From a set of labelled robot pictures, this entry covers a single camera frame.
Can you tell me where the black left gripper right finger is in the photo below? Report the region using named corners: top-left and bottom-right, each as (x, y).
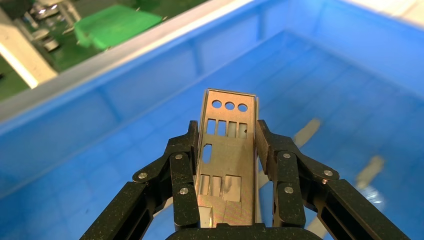
top-left (255, 119), bottom-right (412, 240)

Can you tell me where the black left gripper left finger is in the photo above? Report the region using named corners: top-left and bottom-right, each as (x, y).
top-left (79, 120), bottom-right (201, 240)

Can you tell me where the silver metal IO shield plate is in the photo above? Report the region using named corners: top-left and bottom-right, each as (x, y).
top-left (193, 88), bottom-right (260, 229)

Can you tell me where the blue plastic tray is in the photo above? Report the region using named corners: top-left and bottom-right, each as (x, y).
top-left (0, 0), bottom-right (424, 240)

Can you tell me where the green plastic box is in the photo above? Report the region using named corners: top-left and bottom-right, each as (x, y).
top-left (73, 3), bottom-right (163, 51)

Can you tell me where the grey masking tape strip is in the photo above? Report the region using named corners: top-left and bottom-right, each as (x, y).
top-left (293, 118), bottom-right (322, 148)
top-left (356, 155), bottom-right (386, 190)

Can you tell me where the white square beam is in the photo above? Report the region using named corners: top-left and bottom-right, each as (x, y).
top-left (0, 9), bottom-right (59, 90)

